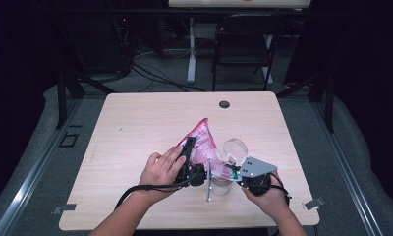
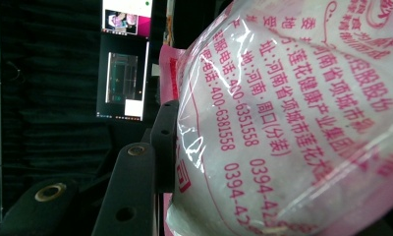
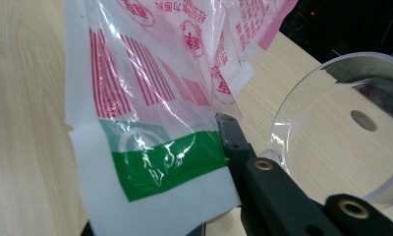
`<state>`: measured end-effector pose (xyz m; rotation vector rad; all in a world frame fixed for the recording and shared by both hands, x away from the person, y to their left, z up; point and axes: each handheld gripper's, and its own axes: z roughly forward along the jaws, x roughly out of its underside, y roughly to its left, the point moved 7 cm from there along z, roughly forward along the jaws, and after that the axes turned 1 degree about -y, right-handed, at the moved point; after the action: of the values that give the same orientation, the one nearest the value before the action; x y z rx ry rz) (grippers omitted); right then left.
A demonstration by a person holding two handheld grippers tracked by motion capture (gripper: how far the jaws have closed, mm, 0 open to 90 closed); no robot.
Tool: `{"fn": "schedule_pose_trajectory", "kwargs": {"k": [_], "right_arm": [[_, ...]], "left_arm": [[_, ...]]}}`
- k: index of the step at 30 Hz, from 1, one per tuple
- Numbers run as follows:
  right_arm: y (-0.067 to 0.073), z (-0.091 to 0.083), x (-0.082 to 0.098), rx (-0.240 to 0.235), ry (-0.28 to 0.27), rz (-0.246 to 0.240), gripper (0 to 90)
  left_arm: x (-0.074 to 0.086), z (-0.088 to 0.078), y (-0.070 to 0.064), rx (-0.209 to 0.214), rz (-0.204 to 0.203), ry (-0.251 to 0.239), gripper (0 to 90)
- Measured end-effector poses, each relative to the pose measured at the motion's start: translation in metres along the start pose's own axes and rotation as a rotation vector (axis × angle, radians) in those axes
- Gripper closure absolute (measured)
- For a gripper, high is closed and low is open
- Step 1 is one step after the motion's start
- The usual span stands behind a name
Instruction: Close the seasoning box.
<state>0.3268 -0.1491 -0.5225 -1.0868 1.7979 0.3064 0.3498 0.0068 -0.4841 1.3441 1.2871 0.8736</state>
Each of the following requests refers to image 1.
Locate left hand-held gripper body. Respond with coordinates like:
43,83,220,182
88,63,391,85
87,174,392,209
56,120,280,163
174,159,214,203

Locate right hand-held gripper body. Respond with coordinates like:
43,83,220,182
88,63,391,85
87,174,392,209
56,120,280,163
238,156,279,198

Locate red and white plastic bag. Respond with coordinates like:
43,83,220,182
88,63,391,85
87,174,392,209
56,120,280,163
176,117,244,183

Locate glass jar with hinged lid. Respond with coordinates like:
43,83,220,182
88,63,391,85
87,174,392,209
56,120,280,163
209,138,250,197

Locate person's left hand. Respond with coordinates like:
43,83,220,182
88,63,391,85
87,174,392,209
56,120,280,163
139,145,188,199

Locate person's right hand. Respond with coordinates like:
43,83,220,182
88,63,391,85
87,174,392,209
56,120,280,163
241,170,293,220

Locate grey tape strip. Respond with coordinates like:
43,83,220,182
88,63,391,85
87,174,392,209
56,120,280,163
303,196,326,211
51,203,78,215

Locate black metal stand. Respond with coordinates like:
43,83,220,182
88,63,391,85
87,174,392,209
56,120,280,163
275,68,336,134
54,19,118,131

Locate white desk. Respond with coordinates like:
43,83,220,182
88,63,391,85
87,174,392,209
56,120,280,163
167,0,312,86

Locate black folding chair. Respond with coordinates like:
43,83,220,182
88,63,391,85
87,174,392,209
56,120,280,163
211,13,286,92

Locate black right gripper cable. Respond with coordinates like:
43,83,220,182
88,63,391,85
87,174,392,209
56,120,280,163
268,172,293,207

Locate black floor cables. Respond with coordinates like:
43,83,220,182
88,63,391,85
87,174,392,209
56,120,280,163
129,61,207,93

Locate aluminium floor rail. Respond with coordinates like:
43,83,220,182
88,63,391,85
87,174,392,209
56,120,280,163
311,97,386,236
0,97,84,236

